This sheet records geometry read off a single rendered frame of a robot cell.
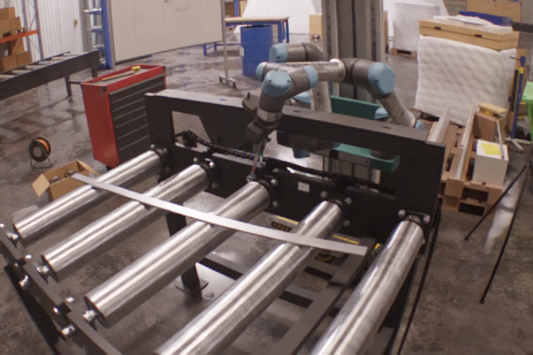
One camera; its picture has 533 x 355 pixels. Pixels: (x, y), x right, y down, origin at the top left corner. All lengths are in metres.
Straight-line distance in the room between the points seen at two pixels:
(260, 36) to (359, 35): 4.81
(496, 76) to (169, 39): 4.56
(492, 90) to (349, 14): 2.62
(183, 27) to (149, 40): 0.57
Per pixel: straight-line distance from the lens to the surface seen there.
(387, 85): 1.50
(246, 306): 0.98
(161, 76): 3.70
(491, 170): 2.95
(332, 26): 2.08
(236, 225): 1.22
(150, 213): 1.44
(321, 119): 1.31
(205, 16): 6.22
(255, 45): 6.80
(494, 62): 4.29
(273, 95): 1.14
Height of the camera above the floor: 1.61
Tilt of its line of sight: 23 degrees down
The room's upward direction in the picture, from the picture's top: 3 degrees counter-clockwise
